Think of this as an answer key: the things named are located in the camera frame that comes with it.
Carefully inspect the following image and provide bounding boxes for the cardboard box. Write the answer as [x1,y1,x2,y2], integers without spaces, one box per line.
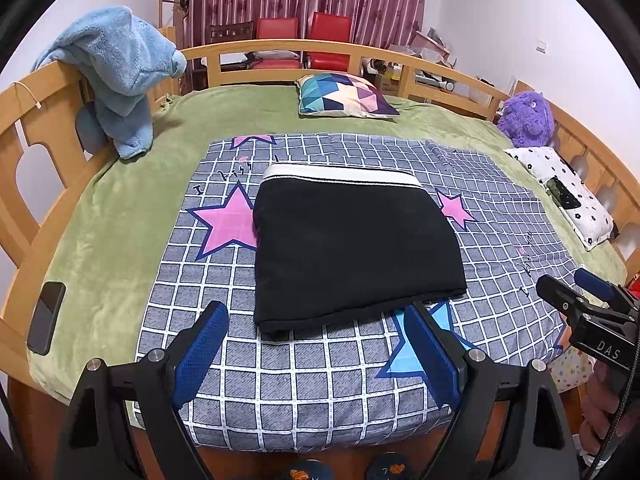
[375,72,403,96]

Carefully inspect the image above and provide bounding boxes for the black cable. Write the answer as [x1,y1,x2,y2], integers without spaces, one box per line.
[580,370,638,480]

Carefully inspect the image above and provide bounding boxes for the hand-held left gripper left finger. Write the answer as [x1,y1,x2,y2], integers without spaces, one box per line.
[52,301,231,480]

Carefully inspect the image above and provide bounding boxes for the person's right hand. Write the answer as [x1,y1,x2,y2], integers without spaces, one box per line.
[582,360,633,456]

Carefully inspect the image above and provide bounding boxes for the black pants with white stripes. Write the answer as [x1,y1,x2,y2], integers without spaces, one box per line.
[252,162,468,342]

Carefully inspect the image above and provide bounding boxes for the green fleece blanket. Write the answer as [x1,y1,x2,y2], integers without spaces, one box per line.
[27,82,628,401]

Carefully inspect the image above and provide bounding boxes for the wooden bed frame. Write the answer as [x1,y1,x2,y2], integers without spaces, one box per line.
[0,26,640,480]

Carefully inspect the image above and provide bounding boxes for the dark wooden chair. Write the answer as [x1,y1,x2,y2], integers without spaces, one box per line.
[209,21,256,68]

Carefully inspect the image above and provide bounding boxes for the white star-print cloth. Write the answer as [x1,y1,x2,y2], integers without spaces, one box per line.
[550,345,596,393]

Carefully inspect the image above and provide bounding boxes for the red chair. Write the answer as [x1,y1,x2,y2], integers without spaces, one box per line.
[306,11,353,71]
[256,17,301,71]

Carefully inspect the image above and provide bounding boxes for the geometric multicolour pillow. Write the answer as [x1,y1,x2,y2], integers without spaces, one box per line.
[295,73,401,120]

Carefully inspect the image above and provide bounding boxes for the light blue fleece garment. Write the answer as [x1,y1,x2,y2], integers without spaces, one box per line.
[31,6,188,161]

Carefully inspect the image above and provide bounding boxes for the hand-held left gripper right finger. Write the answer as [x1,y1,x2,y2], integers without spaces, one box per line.
[402,301,581,480]

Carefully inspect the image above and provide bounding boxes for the dark green small cloth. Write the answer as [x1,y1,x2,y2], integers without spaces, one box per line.
[546,177,581,208]

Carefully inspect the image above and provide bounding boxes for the dark blue slipper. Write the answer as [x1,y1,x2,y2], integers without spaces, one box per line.
[287,457,333,480]
[366,452,411,480]

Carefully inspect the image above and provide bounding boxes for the purple plush toy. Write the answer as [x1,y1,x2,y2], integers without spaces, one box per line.
[496,91,556,148]

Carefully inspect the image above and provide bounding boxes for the black smartphone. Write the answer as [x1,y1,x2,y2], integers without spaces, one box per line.
[26,281,67,356]

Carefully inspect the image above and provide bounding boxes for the wooden coat stand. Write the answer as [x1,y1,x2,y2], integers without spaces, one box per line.
[159,0,191,43]

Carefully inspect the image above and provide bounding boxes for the white floral pillow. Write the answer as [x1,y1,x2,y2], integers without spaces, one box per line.
[504,146,616,252]

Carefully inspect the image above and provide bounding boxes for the grey checked star-print sheet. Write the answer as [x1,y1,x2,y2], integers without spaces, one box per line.
[131,132,587,448]

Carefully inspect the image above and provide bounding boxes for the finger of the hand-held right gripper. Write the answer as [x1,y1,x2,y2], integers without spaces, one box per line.
[574,268,621,303]
[536,274,608,323]

